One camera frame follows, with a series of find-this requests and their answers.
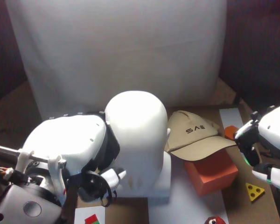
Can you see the white mannequin head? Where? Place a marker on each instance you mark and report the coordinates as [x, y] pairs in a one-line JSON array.
[[137, 135]]

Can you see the orange octagon block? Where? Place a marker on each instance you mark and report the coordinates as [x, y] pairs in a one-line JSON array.
[[229, 133]]

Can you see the red and green block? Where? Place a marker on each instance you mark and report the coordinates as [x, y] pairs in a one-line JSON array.
[[91, 220]]

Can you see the large white paper sheet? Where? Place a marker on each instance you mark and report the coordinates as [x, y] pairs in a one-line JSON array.
[[184, 207]]

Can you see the beige baseball cap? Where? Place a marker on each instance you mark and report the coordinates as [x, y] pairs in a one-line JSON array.
[[196, 142]]

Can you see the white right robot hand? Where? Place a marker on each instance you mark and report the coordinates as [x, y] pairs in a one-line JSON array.
[[275, 130]]

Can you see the dark red toy with eyes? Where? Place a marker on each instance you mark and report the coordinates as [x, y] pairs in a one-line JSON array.
[[214, 220]]

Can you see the orange cube block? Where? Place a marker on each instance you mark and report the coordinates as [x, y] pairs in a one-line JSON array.
[[214, 177]]

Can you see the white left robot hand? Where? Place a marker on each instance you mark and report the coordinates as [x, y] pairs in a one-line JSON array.
[[65, 140]]

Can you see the white backdrop cloth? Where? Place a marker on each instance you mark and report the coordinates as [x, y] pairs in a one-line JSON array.
[[95, 51]]

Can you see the small white paper sheet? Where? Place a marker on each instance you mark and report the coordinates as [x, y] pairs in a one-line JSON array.
[[231, 116]]

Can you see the yellow triangle block with holes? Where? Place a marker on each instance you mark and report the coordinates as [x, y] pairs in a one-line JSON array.
[[254, 191]]

